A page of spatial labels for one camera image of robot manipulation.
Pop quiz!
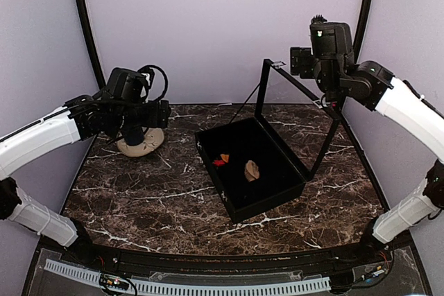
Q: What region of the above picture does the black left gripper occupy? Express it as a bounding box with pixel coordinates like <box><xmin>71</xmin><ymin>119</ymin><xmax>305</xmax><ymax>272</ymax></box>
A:
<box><xmin>112</xmin><ymin>99</ymin><xmax>170</xmax><ymax>132</ymax></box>

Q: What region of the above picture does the black argyle sock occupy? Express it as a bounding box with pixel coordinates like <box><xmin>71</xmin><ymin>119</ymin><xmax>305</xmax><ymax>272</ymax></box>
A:
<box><xmin>212</xmin><ymin>153</ymin><xmax>230</xmax><ymax>167</ymax></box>

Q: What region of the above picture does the black glass-lid display box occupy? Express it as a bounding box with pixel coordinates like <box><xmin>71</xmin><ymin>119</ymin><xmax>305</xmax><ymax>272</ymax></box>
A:
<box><xmin>195</xmin><ymin>59</ymin><xmax>340</xmax><ymax>223</ymax></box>

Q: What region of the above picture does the tan brown sock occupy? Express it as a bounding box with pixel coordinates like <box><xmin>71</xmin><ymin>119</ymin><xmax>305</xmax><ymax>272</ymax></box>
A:
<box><xmin>244</xmin><ymin>160</ymin><xmax>260</xmax><ymax>182</ymax></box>

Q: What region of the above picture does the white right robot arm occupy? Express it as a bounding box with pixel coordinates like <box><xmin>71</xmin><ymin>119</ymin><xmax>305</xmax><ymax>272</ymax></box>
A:
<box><xmin>290</xmin><ymin>15</ymin><xmax>443</xmax><ymax>264</ymax></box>

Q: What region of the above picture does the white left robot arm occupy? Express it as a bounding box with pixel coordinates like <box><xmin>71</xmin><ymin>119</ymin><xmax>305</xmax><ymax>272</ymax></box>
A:
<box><xmin>1</xmin><ymin>64</ymin><xmax>171</xmax><ymax>265</ymax></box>

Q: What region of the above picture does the dark blue mug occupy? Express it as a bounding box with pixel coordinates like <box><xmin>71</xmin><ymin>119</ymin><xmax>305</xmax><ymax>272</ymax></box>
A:
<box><xmin>122</xmin><ymin>126</ymin><xmax>145</xmax><ymax>146</ymax></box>

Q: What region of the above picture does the beige ceramic saucer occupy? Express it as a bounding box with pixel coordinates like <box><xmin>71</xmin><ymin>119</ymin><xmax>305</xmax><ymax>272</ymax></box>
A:
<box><xmin>116</xmin><ymin>128</ymin><xmax>164</xmax><ymax>158</ymax></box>

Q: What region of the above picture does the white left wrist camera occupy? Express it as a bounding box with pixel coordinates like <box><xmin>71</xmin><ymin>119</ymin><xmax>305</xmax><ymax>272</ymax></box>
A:
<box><xmin>141</xmin><ymin>69</ymin><xmax>155</xmax><ymax>88</ymax></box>

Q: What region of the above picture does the white slotted cable duct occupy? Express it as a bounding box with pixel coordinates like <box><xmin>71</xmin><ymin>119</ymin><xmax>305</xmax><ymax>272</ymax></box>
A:
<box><xmin>43</xmin><ymin>259</ymin><xmax>331</xmax><ymax>295</ymax></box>

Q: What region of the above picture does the black table edge rail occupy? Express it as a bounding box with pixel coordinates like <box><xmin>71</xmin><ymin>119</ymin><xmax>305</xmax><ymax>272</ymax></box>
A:
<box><xmin>63</xmin><ymin>243</ymin><xmax>393</xmax><ymax>275</ymax></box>

